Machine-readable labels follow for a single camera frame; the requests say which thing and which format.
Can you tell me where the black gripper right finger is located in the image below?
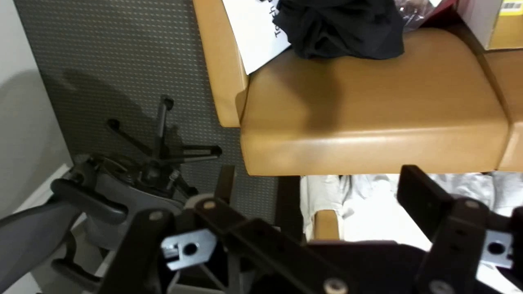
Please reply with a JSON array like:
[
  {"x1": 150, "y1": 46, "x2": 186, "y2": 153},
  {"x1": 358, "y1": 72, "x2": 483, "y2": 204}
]
[{"x1": 395, "y1": 163, "x2": 523, "y2": 294}]

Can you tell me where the black office chair base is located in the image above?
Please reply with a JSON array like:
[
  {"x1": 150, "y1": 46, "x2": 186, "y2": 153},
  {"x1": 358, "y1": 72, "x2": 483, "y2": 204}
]
[{"x1": 104, "y1": 95, "x2": 224, "y2": 183}]

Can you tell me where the grey metal stand base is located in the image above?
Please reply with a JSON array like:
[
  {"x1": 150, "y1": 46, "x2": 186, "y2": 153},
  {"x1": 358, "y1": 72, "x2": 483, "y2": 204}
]
[{"x1": 0, "y1": 153, "x2": 204, "y2": 294}]

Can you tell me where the tan leather couch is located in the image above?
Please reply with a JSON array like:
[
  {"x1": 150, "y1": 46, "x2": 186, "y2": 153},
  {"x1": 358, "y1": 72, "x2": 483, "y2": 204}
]
[{"x1": 193, "y1": 0, "x2": 523, "y2": 243}]

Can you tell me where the white and yellow box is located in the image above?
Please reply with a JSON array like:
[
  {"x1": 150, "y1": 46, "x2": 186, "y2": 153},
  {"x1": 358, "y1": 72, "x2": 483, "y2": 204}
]
[{"x1": 456, "y1": 0, "x2": 523, "y2": 52}]

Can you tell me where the white cardboard box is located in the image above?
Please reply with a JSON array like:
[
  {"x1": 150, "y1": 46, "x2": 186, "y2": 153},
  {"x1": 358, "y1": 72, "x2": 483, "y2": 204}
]
[{"x1": 220, "y1": 0, "x2": 294, "y2": 77}]

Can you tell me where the white floor sheet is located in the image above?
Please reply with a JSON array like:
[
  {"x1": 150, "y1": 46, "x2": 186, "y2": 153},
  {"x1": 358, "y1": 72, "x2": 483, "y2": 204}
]
[{"x1": 299, "y1": 171, "x2": 523, "y2": 274}]

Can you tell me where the black cloth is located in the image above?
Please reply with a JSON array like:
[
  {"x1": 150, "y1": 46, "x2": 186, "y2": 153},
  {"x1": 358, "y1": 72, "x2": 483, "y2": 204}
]
[{"x1": 271, "y1": 0, "x2": 408, "y2": 62}]

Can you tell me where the clear plastic wrapper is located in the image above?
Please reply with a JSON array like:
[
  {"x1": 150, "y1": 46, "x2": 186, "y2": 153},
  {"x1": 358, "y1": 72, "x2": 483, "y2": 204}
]
[{"x1": 394, "y1": 0, "x2": 438, "y2": 32}]

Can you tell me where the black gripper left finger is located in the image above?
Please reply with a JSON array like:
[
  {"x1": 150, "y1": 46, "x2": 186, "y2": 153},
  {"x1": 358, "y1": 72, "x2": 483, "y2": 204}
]
[{"x1": 99, "y1": 163, "x2": 356, "y2": 294}]

